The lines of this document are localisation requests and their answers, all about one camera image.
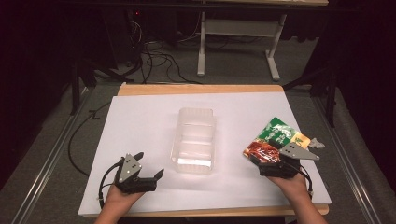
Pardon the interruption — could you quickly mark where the wooden table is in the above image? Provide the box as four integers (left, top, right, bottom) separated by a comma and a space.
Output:
81, 82, 331, 218

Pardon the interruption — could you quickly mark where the white paper sheet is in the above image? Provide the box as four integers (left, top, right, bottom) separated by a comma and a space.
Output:
78, 91, 332, 217

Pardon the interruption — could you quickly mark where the left hand-held gripper cable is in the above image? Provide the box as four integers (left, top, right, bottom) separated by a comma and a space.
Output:
97, 159, 125, 210

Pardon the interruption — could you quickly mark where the hand-held gripper cable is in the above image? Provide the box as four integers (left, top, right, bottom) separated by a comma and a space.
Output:
289, 162, 314, 200
97, 159, 125, 210

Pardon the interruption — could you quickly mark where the metal floor rail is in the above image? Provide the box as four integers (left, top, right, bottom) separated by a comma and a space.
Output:
10, 87, 94, 224
311, 94, 375, 224

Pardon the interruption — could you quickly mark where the crumpled silver wrapper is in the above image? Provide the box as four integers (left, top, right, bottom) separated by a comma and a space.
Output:
307, 137, 327, 150

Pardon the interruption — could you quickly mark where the white desk frame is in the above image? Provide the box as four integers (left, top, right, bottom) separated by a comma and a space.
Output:
195, 10, 288, 83

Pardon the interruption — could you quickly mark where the red snack packet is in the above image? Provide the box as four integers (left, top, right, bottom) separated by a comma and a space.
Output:
242, 139, 282, 164

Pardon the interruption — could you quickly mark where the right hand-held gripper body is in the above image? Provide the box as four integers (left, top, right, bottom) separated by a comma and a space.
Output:
257, 142, 320, 180

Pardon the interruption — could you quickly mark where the right hand-held gripper cable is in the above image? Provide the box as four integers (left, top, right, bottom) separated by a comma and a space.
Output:
289, 162, 314, 200

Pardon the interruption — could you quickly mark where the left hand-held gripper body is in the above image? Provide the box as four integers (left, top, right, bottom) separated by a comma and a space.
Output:
113, 153, 158, 194

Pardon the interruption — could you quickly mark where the clear plastic container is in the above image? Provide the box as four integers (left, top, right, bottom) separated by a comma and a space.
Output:
169, 106, 217, 175

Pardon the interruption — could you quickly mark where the person's right hand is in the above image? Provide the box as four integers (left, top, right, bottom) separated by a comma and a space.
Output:
266, 173, 310, 201

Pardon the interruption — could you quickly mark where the black metal stand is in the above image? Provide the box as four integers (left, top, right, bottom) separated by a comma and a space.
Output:
281, 64, 339, 129
68, 59, 134, 117

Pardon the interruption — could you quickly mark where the person's left hand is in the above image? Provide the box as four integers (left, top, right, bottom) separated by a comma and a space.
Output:
104, 182, 146, 217

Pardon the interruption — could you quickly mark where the black floor cable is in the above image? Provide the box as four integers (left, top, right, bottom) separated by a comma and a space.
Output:
67, 102, 112, 178

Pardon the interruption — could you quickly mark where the tangle of black cables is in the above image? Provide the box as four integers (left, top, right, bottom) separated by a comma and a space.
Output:
125, 12, 205, 86

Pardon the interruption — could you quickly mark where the small yellow packet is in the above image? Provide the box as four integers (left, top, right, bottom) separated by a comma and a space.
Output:
290, 131, 312, 149

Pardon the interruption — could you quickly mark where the green snack packet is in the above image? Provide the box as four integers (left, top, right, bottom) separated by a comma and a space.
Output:
255, 116, 299, 149

